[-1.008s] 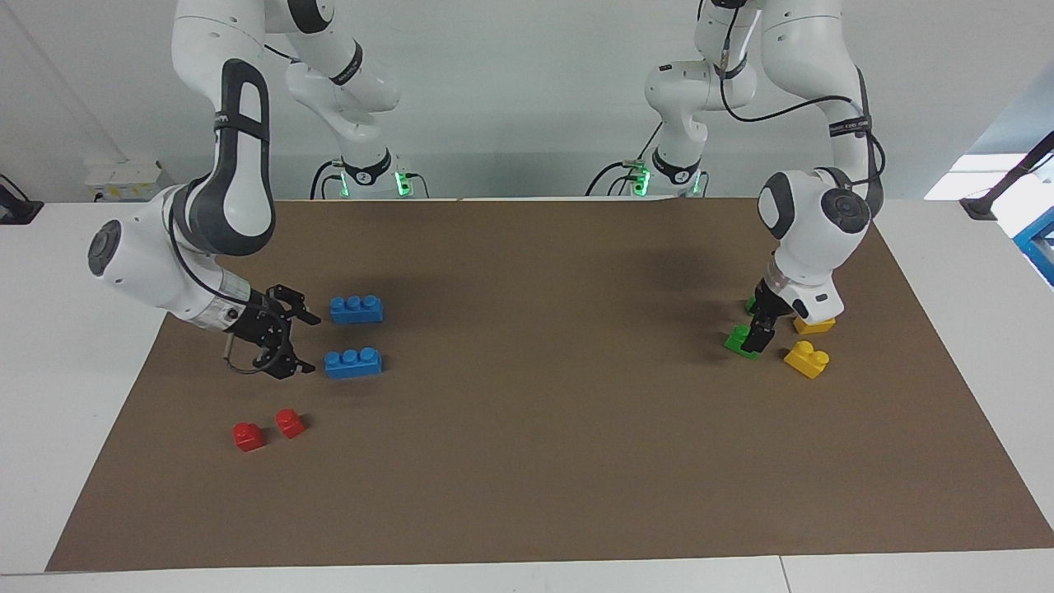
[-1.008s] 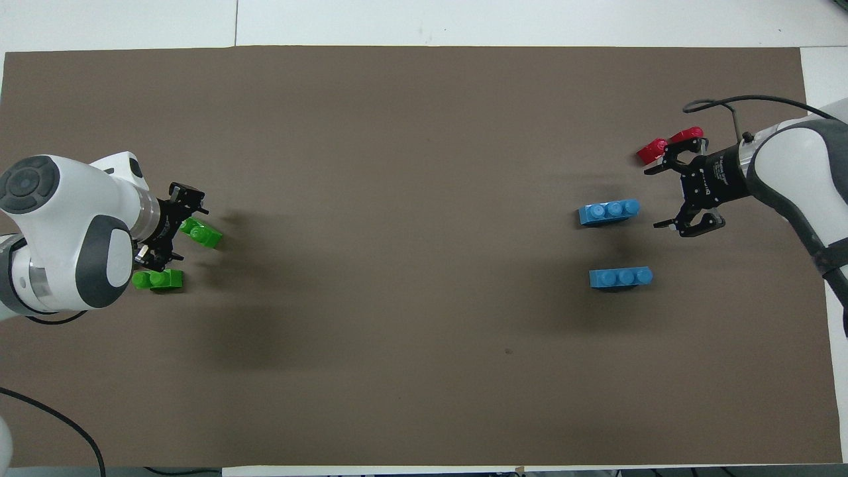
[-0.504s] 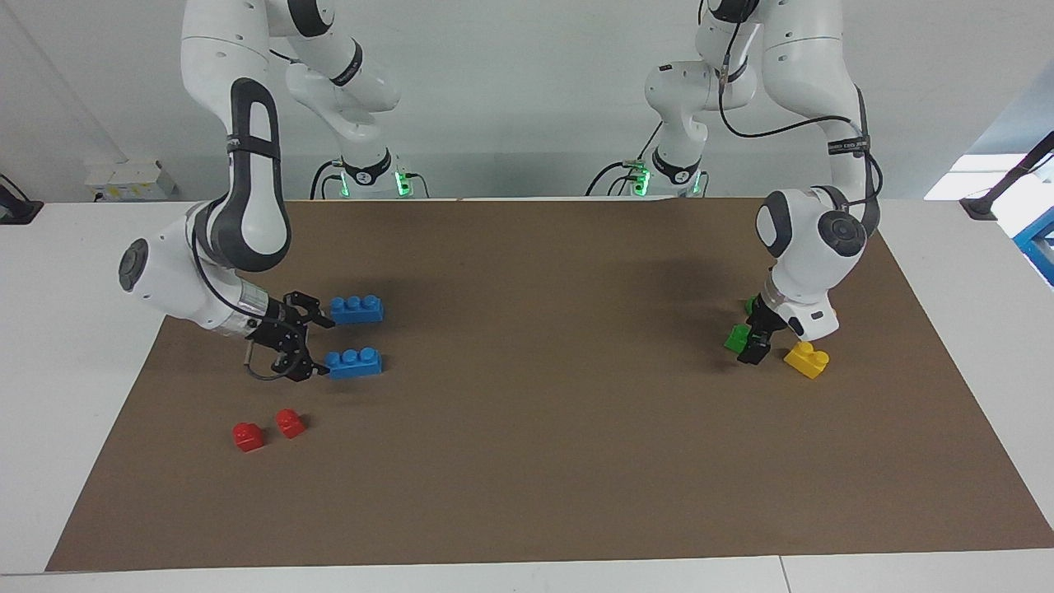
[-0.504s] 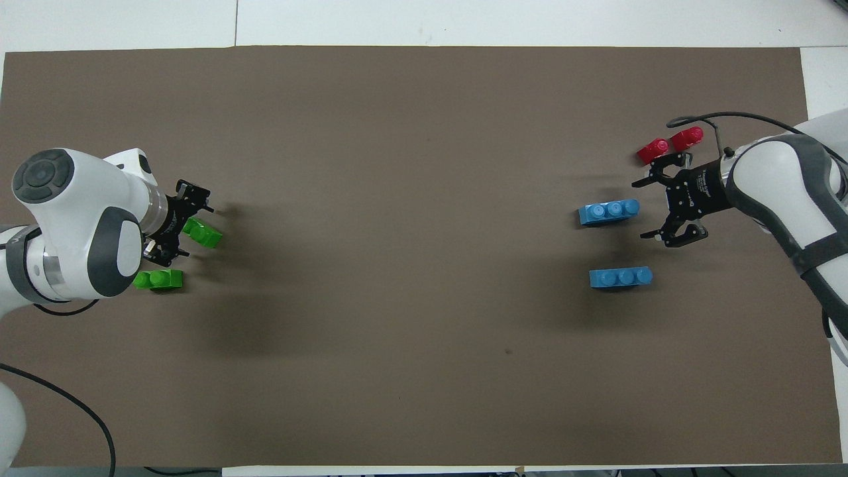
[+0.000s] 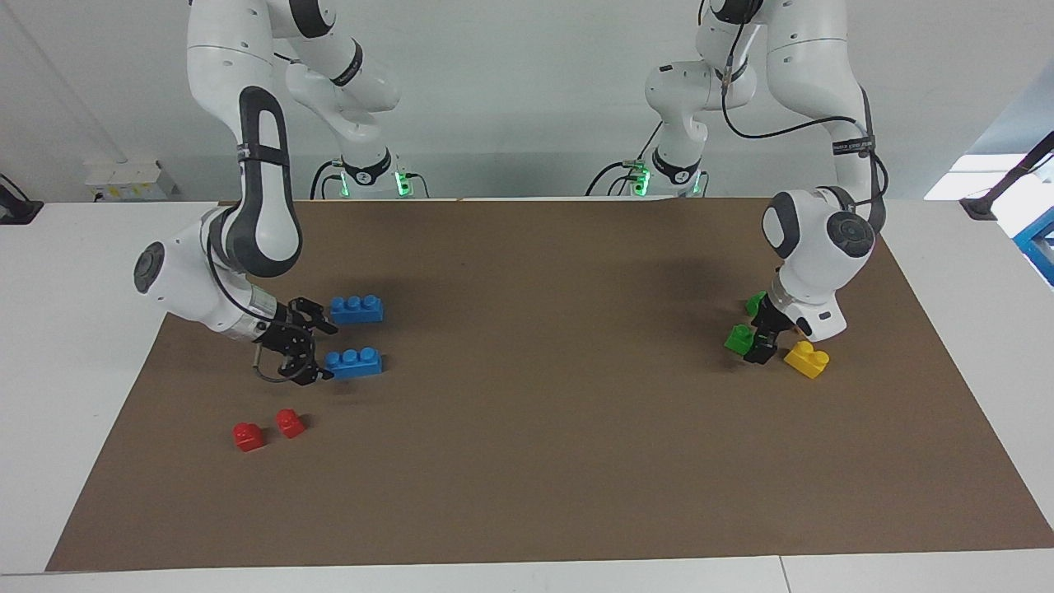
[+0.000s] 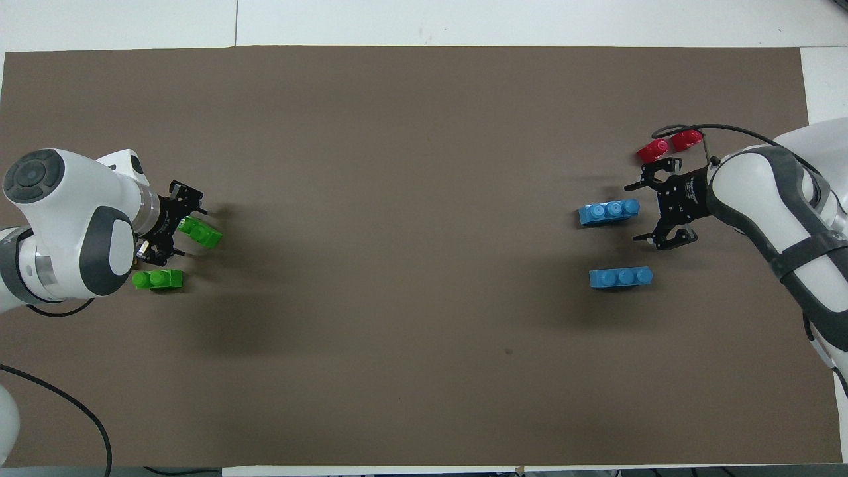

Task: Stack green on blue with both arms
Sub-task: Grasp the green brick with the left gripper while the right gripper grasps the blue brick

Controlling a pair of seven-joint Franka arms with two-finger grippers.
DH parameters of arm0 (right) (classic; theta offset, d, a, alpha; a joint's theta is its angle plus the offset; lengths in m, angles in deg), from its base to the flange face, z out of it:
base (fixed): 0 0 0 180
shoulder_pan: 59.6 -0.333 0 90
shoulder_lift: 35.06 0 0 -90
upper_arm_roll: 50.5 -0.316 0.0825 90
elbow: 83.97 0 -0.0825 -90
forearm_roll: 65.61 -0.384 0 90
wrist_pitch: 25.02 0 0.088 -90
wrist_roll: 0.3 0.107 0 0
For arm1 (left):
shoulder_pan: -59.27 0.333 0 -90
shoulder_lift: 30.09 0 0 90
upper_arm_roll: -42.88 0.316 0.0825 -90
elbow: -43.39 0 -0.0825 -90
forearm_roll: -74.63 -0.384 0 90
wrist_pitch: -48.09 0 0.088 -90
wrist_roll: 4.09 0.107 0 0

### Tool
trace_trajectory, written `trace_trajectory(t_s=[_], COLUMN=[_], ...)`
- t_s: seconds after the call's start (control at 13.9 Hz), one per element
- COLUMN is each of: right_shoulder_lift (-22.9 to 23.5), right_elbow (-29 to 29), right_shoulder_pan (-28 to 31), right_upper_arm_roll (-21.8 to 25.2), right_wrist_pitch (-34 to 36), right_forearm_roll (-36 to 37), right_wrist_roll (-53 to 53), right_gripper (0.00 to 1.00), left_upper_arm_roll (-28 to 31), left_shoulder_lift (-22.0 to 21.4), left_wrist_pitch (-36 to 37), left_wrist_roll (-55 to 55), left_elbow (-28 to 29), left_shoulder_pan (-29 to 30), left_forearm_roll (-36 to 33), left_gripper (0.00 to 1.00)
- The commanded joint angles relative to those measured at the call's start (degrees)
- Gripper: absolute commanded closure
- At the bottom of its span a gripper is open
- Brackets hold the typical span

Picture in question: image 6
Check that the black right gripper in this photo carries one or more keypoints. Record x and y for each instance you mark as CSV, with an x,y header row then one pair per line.
x,y
686,199

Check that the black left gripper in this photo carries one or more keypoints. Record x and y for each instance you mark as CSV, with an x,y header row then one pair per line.
x,y
162,222

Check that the green two-stud toy brick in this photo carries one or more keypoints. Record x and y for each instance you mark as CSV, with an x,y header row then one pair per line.
x,y
207,237
159,280

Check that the blue three-stud toy brick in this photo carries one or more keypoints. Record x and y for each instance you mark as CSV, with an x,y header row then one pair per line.
x,y
606,213
621,278

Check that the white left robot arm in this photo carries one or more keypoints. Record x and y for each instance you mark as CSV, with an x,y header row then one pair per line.
x,y
66,218

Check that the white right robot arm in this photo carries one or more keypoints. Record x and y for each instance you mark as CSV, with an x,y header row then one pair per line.
x,y
748,192

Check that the red one-stud toy brick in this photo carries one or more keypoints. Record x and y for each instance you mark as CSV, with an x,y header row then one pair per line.
x,y
687,141
653,152

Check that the brown paper table mat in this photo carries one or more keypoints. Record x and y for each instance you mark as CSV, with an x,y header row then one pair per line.
x,y
397,165

